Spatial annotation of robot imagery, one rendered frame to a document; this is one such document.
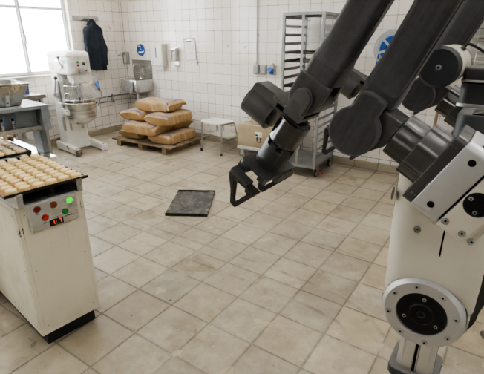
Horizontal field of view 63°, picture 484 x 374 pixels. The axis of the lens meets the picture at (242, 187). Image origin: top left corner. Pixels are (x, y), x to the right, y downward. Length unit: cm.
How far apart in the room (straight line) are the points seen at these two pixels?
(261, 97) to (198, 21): 562
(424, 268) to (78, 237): 183
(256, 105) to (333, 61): 16
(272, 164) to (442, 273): 39
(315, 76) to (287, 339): 190
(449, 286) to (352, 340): 160
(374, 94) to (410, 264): 39
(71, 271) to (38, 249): 24
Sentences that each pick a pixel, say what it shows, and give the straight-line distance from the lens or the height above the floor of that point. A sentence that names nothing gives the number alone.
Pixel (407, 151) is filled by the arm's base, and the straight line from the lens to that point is 62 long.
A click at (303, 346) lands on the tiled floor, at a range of 235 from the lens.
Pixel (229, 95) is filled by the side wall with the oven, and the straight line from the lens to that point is 603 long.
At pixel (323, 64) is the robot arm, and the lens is 65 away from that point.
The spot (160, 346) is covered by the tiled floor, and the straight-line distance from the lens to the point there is 236.
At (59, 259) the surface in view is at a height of 49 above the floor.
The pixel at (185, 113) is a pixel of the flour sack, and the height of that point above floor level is 51.
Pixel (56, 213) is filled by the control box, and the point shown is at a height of 76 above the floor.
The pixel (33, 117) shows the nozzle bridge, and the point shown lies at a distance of 290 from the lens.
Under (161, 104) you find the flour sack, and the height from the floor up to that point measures 67.
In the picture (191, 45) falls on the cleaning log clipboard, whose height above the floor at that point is 144.
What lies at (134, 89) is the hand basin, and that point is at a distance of 690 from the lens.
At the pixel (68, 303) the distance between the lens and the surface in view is 246.
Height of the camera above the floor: 159
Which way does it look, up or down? 21 degrees down
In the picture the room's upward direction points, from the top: straight up
